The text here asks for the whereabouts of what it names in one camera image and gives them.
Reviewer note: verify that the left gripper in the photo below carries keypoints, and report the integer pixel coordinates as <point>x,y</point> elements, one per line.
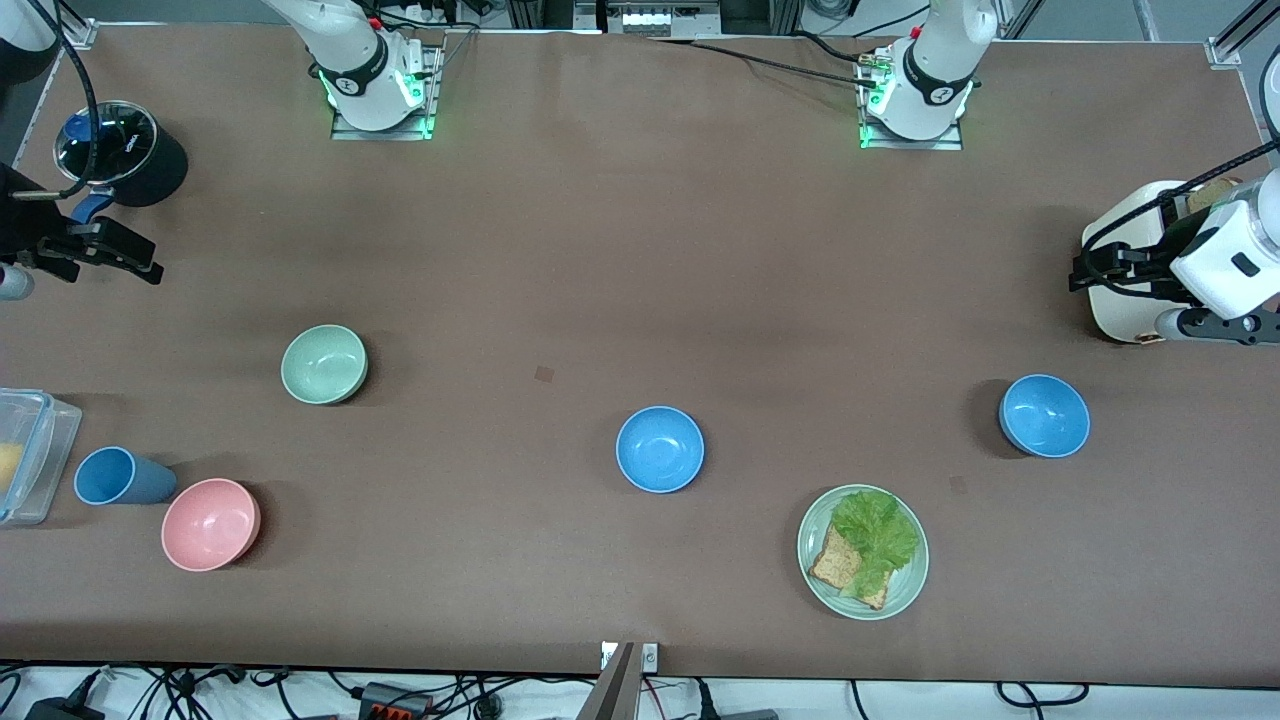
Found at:
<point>1152,262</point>

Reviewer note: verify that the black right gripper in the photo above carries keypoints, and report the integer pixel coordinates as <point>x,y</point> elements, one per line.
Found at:
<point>22,228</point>

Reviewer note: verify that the blue bowl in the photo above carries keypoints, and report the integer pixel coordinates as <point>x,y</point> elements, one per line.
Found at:
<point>1045,415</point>
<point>660,450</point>

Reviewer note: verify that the green bowl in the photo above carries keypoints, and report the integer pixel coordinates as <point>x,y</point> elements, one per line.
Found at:
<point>322,365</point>

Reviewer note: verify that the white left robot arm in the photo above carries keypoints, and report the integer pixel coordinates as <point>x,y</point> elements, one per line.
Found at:
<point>935,70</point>

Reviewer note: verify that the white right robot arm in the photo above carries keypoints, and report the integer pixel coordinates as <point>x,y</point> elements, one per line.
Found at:
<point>350,60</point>

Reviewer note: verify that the pink bowl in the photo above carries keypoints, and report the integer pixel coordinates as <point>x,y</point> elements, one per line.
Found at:
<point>210,525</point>

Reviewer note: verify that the cream white toaster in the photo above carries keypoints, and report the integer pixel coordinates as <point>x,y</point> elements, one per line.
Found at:
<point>1125,310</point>

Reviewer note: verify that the glass pot lid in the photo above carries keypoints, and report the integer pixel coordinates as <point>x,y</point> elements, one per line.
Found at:
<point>125,140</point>

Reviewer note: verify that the brown toast slice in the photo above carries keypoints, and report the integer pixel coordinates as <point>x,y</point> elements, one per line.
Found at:
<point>1210,192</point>

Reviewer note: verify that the blue cup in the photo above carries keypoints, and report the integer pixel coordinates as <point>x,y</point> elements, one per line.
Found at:
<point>105,475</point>

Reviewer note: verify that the clear plastic container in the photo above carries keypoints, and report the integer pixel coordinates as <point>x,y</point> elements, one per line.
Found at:
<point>45,470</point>

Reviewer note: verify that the yellow food piece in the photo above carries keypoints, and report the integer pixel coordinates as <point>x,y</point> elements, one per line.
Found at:
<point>8,468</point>

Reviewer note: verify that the green lettuce leaf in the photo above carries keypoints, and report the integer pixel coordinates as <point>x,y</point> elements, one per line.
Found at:
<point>880,530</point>

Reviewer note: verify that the green plate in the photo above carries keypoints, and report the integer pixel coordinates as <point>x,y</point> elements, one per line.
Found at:
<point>910,580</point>

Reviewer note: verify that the brown bread slice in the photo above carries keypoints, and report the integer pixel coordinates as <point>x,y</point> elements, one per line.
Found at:
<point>832,565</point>

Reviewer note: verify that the black power adapter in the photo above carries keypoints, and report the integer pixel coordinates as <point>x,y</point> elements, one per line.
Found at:
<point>60,711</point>

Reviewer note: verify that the black orange power strip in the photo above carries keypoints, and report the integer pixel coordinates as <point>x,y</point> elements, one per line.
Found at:
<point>395,702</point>

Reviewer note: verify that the grey power strip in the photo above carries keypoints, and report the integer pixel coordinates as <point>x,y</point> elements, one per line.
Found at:
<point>650,18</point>

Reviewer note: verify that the aluminium frame corner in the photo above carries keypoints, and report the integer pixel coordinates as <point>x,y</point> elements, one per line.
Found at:
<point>1230,45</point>
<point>78,32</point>

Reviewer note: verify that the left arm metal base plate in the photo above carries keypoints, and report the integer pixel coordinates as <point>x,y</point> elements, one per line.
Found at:
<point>910,144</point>

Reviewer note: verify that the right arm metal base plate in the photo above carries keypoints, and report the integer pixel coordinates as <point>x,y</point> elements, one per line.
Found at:
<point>430,100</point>

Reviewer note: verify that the metal table edge bracket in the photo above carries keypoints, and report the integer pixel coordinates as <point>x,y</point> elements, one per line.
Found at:
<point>650,657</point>

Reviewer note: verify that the dark camera mount pole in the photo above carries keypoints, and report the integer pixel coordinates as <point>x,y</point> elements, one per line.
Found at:
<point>610,695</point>

